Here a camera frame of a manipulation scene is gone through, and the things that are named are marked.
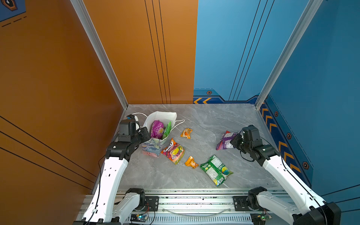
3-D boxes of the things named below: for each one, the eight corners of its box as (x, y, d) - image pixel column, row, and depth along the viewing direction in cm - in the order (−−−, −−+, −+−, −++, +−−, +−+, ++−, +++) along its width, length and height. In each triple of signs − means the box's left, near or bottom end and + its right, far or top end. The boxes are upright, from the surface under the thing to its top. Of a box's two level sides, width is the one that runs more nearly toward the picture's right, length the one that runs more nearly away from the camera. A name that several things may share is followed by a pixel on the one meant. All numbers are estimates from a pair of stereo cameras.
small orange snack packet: (181, 136, 103) (180, 134, 100) (184, 129, 107) (184, 126, 104) (190, 139, 101) (190, 137, 98) (193, 132, 105) (193, 129, 102)
